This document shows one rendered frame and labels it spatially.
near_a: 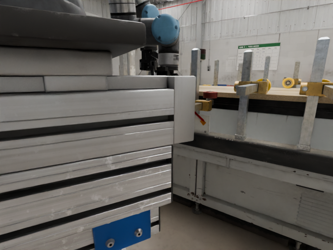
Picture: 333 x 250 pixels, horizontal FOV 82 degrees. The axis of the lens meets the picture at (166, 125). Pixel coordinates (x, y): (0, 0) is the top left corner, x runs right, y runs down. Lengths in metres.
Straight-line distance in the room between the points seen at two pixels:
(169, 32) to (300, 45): 7.67
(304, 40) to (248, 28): 1.87
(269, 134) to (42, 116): 1.09
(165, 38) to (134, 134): 0.40
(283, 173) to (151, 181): 0.83
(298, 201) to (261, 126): 0.46
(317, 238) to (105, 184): 1.29
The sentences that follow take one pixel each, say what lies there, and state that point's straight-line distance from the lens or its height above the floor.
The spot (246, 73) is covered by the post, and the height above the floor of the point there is 1.01.
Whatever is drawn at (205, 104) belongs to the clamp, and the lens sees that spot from 0.99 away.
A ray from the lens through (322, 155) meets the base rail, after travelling 0.96.
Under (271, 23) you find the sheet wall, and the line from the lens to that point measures 8.38.
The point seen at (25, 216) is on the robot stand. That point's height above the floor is 0.86.
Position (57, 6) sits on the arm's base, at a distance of 0.23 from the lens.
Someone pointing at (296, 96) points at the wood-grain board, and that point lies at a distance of 1.13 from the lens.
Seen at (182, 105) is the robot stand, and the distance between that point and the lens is 0.25.
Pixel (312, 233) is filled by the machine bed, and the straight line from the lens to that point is 1.44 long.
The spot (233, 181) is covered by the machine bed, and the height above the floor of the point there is 0.33.
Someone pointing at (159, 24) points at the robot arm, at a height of 1.13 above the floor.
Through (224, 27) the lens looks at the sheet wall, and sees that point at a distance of 8.73.
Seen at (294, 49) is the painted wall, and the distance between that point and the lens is 8.16.
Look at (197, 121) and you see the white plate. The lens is 1.02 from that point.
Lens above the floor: 0.99
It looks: 14 degrees down
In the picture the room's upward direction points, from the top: straight up
